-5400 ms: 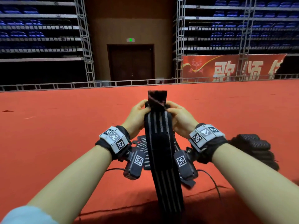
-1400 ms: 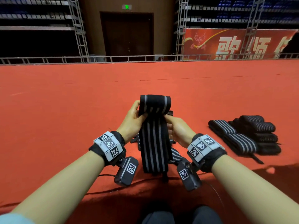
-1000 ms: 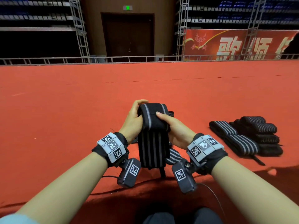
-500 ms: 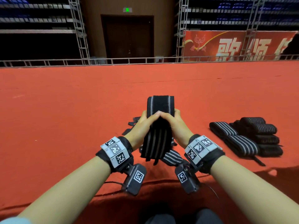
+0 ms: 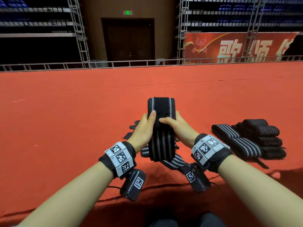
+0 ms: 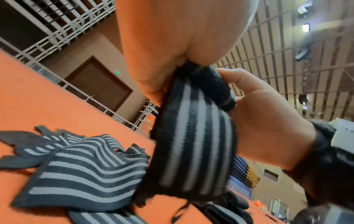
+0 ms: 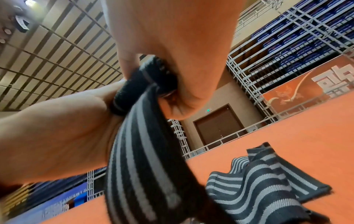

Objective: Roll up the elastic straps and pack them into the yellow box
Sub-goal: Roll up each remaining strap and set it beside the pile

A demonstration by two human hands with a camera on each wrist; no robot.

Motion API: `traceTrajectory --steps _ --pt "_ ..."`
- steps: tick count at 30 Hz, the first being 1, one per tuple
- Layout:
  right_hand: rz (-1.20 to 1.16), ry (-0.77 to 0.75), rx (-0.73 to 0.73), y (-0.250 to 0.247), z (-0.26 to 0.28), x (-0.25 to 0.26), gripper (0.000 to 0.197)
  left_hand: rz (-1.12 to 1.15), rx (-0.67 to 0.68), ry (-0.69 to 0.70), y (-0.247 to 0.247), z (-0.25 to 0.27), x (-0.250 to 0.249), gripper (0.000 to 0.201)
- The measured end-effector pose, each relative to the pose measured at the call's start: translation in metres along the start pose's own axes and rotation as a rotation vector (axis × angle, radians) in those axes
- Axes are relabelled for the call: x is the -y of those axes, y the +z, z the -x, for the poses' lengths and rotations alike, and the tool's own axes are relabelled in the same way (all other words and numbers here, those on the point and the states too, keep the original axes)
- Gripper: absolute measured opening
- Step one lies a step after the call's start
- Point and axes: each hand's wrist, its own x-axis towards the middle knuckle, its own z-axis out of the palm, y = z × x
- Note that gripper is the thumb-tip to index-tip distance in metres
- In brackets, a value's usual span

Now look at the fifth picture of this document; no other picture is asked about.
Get black trousers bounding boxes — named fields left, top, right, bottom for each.
left=149, top=211, right=228, bottom=227

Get black wristband with marker tags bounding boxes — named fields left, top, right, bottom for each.
left=98, top=141, right=138, bottom=179
left=190, top=133, right=234, bottom=173

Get person's left forearm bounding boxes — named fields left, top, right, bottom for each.
left=19, top=161, right=114, bottom=227

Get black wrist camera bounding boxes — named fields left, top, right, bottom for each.
left=119, top=169, right=147, bottom=201
left=182, top=163, right=211, bottom=193

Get metal railing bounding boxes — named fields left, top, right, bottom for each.
left=0, top=55, right=303, bottom=72

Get tiered bleacher seats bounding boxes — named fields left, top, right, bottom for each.
left=0, top=0, right=76, bottom=39
left=187, top=0, right=303, bottom=31

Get person's right hand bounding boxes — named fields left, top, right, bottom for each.
left=159, top=110, right=200, bottom=148

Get dark brown door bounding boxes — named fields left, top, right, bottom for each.
left=101, top=17, right=155, bottom=67

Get person's right forearm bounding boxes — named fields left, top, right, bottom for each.
left=218, top=155, right=303, bottom=227

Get person's left hand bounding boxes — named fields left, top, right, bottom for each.
left=127, top=110, right=157, bottom=154

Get pile of black straps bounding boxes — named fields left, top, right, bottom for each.
left=124, top=120, right=188, bottom=171

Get metal truss column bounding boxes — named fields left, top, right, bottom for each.
left=68, top=0, right=91, bottom=69
left=176, top=0, right=190, bottom=63
left=244, top=0, right=266, bottom=61

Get red banner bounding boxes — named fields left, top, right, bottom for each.
left=184, top=32, right=303, bottom=63

